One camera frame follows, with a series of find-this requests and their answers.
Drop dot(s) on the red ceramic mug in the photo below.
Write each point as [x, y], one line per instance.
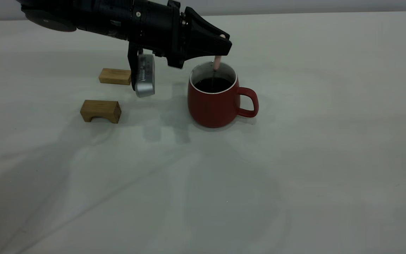
[211, 109]

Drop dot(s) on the flat wooden block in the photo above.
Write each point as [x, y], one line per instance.
[113, 76]

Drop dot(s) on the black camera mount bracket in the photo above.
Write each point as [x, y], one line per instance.
[132, 60]

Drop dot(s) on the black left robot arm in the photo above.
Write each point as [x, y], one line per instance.
[83, 14]

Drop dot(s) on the arched wooden block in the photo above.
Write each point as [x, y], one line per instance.
[100, 109]

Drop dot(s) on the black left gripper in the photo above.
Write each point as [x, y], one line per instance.
[157, 28]

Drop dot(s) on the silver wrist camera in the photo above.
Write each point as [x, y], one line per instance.
[145, 76]

